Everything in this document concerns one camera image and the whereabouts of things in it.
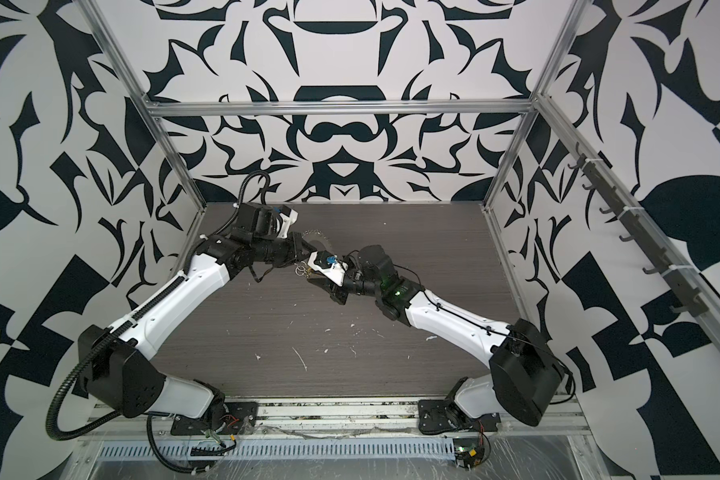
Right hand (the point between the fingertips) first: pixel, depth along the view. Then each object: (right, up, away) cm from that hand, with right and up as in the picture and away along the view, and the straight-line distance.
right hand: (314, 272), depth 73 cm
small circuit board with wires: (+36, -43, -2) cm, 56 cm away
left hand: (+1, +6, +4) cm, 8 cm away
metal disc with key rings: (0, +7, +9) cm, 11 cm away
